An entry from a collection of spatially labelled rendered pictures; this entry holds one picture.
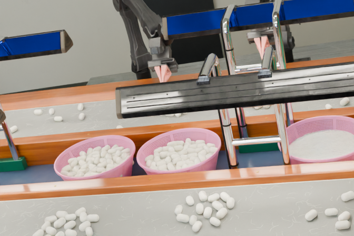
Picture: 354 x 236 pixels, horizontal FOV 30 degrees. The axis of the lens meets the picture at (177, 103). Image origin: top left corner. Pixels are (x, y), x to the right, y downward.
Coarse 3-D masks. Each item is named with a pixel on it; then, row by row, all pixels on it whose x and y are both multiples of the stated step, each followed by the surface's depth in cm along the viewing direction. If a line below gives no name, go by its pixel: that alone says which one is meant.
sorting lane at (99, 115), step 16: (16, 112) 267; (32, 112) 263; (48, 112) 260; (64, 112) 257; (80, 112) 254; (96, 112) 250; (112, 112) 247; (192, 112) 233; (208, 112) 231; (256, 112) 223; (272, 112) 221; (32, 128) 249; (48, 128) 246; (64, 128) 243; (80, 128) 240; (96, 128) 237; (112, 128) 235
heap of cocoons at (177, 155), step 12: (168, 144) 214; (180, 144) 214; (192, 144) 211; (204, 144) 209; (156, 156) 208; (168, 156) 206; (180, 156) 206; (192, 156) 203; (204, 156) 203; (156, 168) 202; (168, 168) 201; (180, 168) 202
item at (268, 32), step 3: (267, 30) 236; (270, 30) 236; (249, 33) 237; (261, 33) 237; (264, 33) 236; (267, 33) 236; (270, 33) 236; (270, 36) 239; (273, 36) 239; (249, 42) 242; (252, 42) 242
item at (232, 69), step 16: (224, 16) 199; (272, 16) 193; (224, 32) 196; (224, 48) 200; (256, 64) 200; (240, 112) 207; (288, 112) 204; (240, 128) 210; (256, 144) 211; (272, 144) 209
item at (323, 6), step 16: (288, 0) 205; (304, 0) 204; (320, 0) 202; (336, 0) 201; (352, 0) 200; (176, 16) 214; (192, 16) 213; (208, 16) 212; (240, 16) 209; (256, 16) 207; (288, 16) 205; (304, 16) 203; (320, 16) 202; (336, 16) 201; (352, 16) 200; (176, 32) 214; (192, 32) 212; (208, 32) 211
